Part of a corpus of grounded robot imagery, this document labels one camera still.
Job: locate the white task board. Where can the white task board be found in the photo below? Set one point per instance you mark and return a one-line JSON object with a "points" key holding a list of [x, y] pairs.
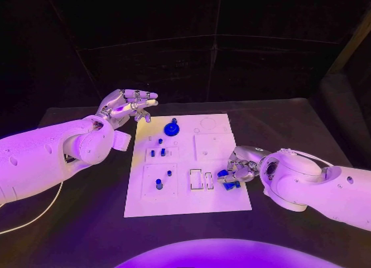
{"points": [[185, 167]]}

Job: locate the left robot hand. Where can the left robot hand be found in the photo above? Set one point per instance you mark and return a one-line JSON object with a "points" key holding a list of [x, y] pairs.
{"points": [[125, 104]]}

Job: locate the blue block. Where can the blue block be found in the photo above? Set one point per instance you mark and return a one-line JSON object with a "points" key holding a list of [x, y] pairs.
{"points": [[223, 173], [231, 185]]}

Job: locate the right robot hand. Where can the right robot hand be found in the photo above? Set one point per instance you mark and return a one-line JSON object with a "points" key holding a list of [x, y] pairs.
{"points": [[244, 165]]}

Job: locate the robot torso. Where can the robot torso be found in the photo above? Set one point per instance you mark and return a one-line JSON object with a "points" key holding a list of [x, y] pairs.
{"points": [[227, 254]]}

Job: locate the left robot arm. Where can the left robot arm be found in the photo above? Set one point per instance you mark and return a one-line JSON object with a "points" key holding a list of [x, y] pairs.
{"points": [[37, 150]]}

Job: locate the blue gear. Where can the blue gear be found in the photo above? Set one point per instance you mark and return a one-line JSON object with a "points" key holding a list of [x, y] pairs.
{"points": [[172, 128]]}

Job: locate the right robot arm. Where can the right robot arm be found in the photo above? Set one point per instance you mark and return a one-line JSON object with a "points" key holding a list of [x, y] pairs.
{"points": [[318, 188]]}

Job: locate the blue cylinder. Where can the blue cylinder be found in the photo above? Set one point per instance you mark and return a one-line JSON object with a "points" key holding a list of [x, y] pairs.
{"points": [[159, 184]]}

